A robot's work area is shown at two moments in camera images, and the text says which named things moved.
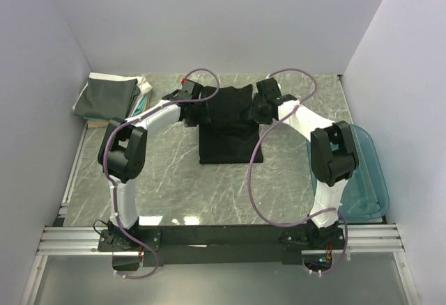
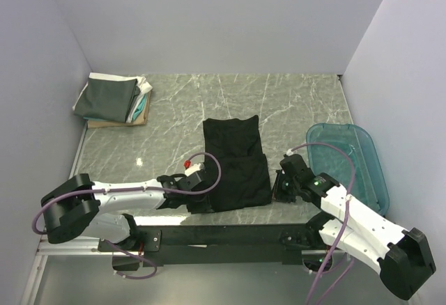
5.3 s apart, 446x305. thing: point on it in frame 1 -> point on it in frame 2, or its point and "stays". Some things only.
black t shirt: (232, 135) -> (237, 144)
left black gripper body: (200, 114) -> (198, 204)
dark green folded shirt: (108, 98) stays
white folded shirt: (145, 87) stays
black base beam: (205, 244) stays
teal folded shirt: (140, 106) stays
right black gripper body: (258, 111) -> (285, 190)
